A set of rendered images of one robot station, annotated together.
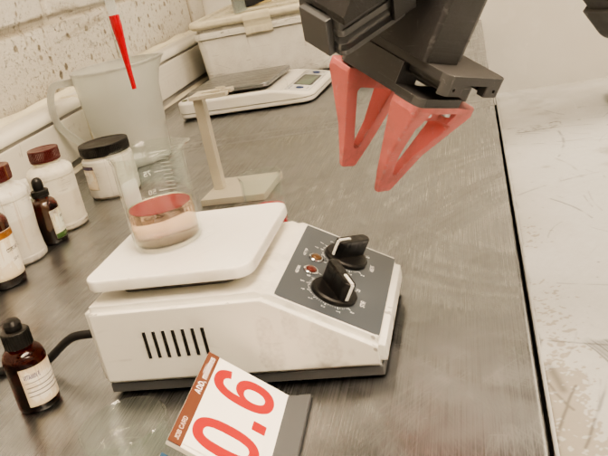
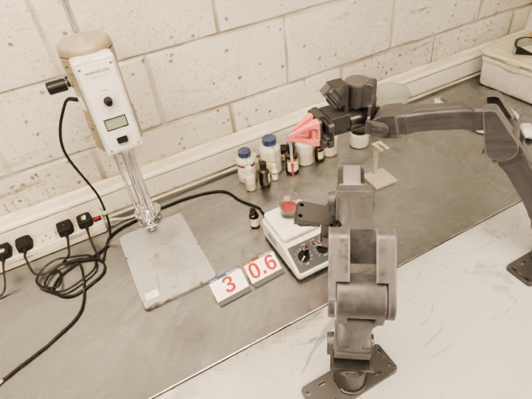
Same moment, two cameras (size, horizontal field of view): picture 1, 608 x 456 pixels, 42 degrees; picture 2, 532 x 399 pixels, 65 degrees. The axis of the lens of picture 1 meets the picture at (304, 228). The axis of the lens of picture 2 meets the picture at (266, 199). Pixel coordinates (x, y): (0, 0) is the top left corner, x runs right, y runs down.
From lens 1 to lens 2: 0.79 m
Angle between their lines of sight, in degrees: 48
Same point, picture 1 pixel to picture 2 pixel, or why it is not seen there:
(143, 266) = (275, 219)
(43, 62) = (378, 69)
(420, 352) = (313, 282)
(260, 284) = (287, 244)
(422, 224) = not seen: hidden behind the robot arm
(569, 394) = (313, 318)
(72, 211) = (329, 152)
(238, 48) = (498, 72)
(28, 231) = (306, 157)
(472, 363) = (314, 294)
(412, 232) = not seen: hidden behind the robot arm
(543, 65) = not seen: outside the picture
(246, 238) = (297, 229)
